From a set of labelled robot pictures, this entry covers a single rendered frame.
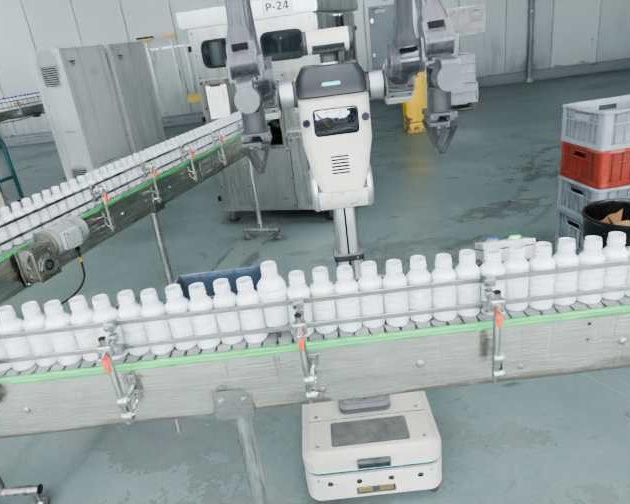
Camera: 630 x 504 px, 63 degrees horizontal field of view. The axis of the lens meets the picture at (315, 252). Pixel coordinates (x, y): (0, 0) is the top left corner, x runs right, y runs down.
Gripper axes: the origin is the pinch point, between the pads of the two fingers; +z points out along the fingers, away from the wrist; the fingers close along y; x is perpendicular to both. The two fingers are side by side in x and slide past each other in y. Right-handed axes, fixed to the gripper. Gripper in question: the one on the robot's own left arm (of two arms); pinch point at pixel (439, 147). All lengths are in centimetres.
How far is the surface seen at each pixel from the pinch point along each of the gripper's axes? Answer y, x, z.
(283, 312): -18, 43, 32
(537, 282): -18.0, -18.5, 31.0
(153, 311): -19, 73, 27
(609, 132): 158, -130, 39
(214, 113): 375, 126, 30
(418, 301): -18.2, 10.0, 32.6
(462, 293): -17.4, -0.8, 32.1
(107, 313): -19, 85, 27
